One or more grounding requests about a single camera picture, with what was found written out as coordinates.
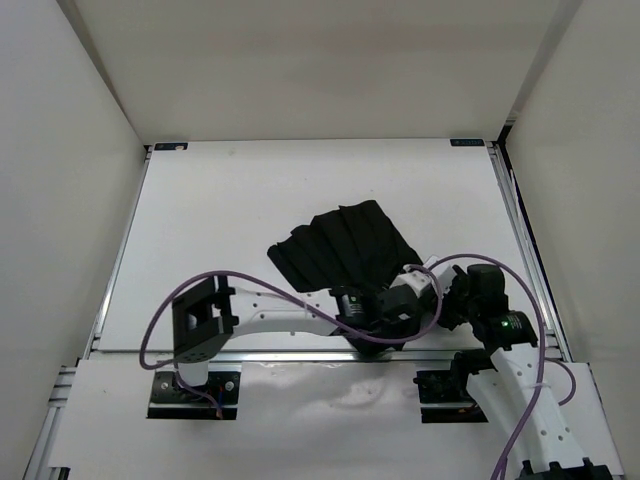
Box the blue left corner label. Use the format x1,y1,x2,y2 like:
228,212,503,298
154,142,189,151

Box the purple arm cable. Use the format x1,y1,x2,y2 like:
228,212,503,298
139,264,444,371
424,253,576,480

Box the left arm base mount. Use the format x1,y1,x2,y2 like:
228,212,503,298
147,367,241,421

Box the aluminium front rail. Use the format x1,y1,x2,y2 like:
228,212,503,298
209,350,566,364

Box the black skirt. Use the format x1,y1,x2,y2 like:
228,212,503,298
267,200,423,357

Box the white front cover panel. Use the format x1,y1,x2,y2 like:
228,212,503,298
24,360,626,479

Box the aluminium right side rail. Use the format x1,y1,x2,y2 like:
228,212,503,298
489,123,574,362

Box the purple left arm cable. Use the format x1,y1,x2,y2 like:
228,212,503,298
139,264,444,371

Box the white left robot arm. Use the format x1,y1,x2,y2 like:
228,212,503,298
172,273,434,400

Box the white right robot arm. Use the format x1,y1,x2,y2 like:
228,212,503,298
439,264,612,479

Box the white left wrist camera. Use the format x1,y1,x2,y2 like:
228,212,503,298
391,264,436,298

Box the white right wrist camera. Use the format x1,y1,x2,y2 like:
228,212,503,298
423,255,457,290

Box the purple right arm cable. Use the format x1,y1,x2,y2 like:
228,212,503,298
424,253,576,480

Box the blue right corner label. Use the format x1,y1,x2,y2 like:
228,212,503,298
450,138,485,148

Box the blue corner label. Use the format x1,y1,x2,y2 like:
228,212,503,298
154,142,189,151
450,138,485,148

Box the aluminium rail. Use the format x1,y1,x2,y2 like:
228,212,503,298
209,350,566,364
489,123,574,362

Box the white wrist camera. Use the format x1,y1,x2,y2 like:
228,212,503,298
423,255,457,290
391,264,436,298

